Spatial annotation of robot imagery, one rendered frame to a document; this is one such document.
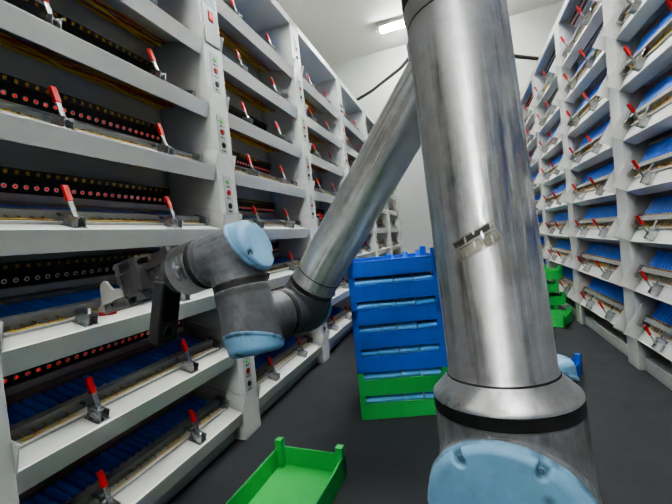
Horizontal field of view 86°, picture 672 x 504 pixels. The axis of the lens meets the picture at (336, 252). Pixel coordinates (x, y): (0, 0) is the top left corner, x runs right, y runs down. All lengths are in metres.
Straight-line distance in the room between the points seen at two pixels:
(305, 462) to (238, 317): 0.65
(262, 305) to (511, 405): 0.36
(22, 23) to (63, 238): 0.39
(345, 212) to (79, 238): 0.54
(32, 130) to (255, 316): 0.54
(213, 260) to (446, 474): 0.42
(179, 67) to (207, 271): 0.90
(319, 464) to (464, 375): 0.76
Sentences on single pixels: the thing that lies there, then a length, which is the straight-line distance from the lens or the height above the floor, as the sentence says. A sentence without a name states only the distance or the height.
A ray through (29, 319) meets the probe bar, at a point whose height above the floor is 0.52.
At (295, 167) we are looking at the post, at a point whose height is 1.00.
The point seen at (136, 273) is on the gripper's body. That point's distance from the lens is 0.73.
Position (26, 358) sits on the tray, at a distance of 0.83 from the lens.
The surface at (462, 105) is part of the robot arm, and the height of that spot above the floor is 0.74.
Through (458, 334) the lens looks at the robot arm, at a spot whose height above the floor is 0.50.
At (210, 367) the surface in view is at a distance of 1.14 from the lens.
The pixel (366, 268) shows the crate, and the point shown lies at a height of 0.51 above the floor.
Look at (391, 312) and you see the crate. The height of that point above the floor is 0.36.
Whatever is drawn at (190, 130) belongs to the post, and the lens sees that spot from 1.31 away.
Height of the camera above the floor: 0.61
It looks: 2 degrees down
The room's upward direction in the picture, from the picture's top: 6 degrees counter-clockwise
